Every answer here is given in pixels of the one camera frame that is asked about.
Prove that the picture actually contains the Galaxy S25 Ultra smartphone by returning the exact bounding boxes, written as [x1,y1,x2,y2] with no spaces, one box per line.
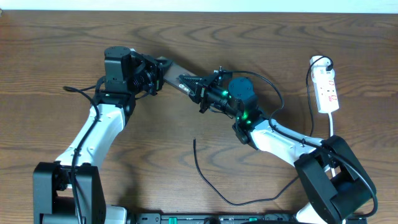
[157,57,196,96]

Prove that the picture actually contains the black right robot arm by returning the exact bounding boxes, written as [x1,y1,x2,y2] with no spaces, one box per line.
[177,70,378,223]

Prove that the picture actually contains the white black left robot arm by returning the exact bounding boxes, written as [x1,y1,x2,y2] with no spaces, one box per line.
[33,46,173,223]

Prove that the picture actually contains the white power strip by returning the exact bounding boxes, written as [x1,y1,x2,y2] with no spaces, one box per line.
[310,55,339,114]

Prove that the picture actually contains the black charger cable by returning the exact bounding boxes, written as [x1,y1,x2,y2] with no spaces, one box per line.
[192,55,335,207]

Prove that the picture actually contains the white power strip cord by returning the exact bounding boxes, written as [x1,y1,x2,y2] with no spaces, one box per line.
[327,112,337,178]

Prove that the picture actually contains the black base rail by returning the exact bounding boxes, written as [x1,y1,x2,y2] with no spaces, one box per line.
[126,213,299,224]

